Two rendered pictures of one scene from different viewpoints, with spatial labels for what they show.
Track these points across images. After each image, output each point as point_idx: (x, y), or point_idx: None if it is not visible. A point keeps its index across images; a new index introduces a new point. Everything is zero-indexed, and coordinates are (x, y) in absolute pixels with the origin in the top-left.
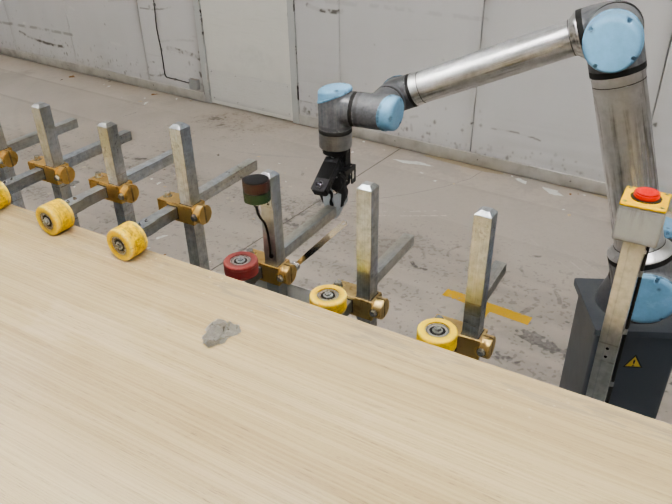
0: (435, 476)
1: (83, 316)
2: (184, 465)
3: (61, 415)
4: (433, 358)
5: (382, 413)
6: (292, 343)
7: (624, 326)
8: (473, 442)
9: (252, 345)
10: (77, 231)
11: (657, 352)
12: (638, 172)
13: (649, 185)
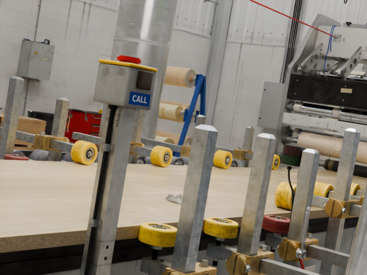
0: (7, 197)
1: (209, 193)
2: (65, 181)
3: None
4: (124, 221)
5: (73, 203)
6: (161, 208)
7: (98, 220)
8: (26, 207)
9: (164, 203)
10: (319, 208)
11: None
12: (365, 193)
13: (365, 220)
